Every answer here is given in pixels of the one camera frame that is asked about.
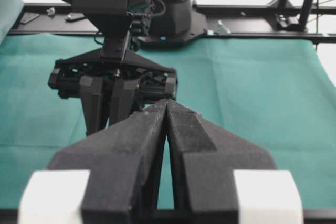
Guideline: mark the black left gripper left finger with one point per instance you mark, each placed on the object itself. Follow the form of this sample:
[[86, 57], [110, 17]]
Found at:
[[125, 163]]

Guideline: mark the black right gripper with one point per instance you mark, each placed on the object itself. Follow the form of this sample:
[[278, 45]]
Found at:
[[83, 75]]

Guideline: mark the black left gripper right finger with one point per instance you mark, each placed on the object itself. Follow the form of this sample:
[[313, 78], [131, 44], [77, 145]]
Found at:
[[203, 157]]

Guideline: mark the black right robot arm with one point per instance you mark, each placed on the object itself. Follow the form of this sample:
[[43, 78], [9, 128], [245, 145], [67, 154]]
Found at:
[[169, 17]]

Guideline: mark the green table cloth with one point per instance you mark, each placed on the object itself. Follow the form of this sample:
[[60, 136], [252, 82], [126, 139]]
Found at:
[[274, 93]]

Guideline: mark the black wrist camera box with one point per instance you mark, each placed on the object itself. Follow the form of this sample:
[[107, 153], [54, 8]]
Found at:
[[113, 18]]

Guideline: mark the black metal table frame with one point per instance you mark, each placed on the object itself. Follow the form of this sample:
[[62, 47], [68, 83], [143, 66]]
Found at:
[[209, 21]]

